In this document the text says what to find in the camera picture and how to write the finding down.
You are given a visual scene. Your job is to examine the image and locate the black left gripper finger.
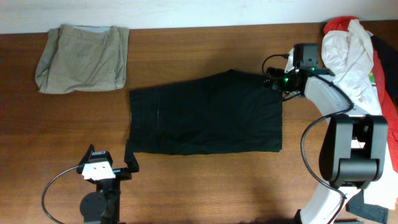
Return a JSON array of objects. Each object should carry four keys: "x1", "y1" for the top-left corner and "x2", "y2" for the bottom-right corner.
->
[
  {"x1": 124, "y1": 140, "x2": 139, "y2": 173},
  {"x1": 78, "y1": 144, "x2": 95, "y2": 166}
]

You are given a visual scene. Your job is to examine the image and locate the black shorts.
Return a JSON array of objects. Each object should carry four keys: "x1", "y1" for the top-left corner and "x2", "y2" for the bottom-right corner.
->
[{"x1": 127, "y1": 70, "x2": 282, "y2": 156}]

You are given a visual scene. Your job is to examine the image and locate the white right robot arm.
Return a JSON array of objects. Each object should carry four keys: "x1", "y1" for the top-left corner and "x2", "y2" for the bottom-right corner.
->
[{"x1": 261, "y1": 44, "x2": 388, "y2": 224}]

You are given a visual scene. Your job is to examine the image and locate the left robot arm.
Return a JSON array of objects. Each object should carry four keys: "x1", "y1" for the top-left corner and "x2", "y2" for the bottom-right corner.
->
[{"x1": 76, "y1": 144, "x2": 139, "y2": 224}]

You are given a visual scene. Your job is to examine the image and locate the white shirt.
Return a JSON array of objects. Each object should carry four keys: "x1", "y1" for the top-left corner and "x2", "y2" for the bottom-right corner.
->
[{"x1": 321, "y1": 18, "x2": 397, "y2": 210}]

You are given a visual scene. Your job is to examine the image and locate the black garment in pile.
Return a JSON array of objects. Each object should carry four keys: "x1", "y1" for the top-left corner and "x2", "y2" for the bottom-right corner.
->
[{"x1": 371, "y1": 35, "x2": 397, "y2": 104}]

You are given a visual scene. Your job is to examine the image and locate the folded khaki shorts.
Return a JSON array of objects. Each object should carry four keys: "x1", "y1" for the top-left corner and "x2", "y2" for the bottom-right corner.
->
[{"x1": 35, "y1": 24, "x2": 129, "y2": 95}]

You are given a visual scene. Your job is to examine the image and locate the red garment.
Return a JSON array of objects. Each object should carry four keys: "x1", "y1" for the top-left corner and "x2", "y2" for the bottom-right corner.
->
[{"x1": 323, "y1": 16, "x2": 397, "y2": 172}]

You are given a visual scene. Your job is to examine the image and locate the dark grey garment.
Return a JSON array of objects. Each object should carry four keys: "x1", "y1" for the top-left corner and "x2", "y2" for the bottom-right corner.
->
[{"x1": 346, "y1": 191, "x2": 389, "y2": 224}]

